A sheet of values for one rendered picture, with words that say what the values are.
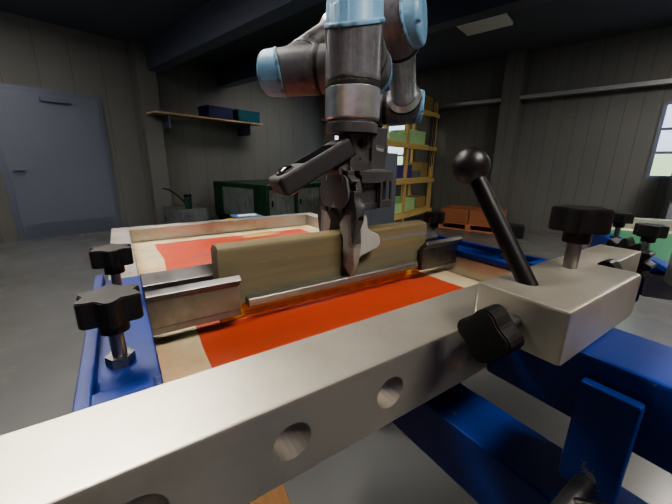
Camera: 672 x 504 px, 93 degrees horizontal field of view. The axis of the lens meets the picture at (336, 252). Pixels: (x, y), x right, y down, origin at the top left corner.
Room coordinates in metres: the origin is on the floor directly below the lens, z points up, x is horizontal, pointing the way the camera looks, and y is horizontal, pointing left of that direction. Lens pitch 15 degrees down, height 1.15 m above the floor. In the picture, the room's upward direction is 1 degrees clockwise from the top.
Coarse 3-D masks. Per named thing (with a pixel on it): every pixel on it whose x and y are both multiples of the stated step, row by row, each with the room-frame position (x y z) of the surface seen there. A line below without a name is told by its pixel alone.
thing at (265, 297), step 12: (396, 264) 0.51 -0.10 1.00; (408, 264) 0.51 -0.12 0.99; (336, 276) 0.45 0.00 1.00; (348, 276) 0.45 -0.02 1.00; (360, 276) 0.45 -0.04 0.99; (372, 276) 0.47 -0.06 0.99; (288, 288) 0.40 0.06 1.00; (300, 288) 0.40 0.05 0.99; (312, 288) 0.41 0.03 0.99; (324, 288) 0.42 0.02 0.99; (252, 300) 0.36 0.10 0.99; (264, 300) 0.37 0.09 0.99; (276, 300) 0.38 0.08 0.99
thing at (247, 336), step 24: (192, 240) 0.83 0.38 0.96; (216, 240) 0.83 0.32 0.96; (240, 240) 0.83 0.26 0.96; (168, 264) 0.62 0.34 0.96; (192, 264) 0.62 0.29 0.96; (264, 312) 0.41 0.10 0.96; (288, 312) 0.41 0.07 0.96; (312, 312) 0.41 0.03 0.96; (336, 312) 0.41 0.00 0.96; (360, 312) 0.41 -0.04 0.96; (216, 336) 0.34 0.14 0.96; (240, 336) 0.34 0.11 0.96; (264, 336) 0.34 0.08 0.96; (288, 336) 0.34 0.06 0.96; (216, 360) 0.29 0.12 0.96
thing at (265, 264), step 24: (264, 240) 0.40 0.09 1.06; (288, 240) 0.41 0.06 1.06; (312, 240) 0.42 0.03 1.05; (336, 240) 0.44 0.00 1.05; (384, 240) 0.50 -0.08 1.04; (408, 240) 0.53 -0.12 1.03; (216, 264) 0.36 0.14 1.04; (240, 264) 0.37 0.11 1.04; (264, 264) 0.38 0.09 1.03; (288, 264) 0.40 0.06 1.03; (312, 264) 0.42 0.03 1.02; (336, 264) 0.45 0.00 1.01; (360, 264) 0.47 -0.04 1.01; (384, 264) 0.50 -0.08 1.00; (240, 288) 0.37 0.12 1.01; (264, 288) 0.38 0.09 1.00
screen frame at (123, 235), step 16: (160, 224) 0.87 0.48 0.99; (176, 224) 0.87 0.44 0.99; (192, 224) 0.88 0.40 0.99; (208, 224) 0.90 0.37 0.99; (224, 224) 0.93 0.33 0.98; (240, 224) 0.95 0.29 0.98; (256, 224) 0.98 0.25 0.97; (272, 224) 1.01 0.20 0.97; (288, 224) 1.04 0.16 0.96; (304, 224) 1.07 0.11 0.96; (112, 240) 0.67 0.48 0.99; (128, 240) 0.68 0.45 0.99; (144, 240) 0.81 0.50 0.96; (128, 272) 0.47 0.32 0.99; (464, 272) 0.57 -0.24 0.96; (480, 272) 0.54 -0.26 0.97; (496, 272) 0.52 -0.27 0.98
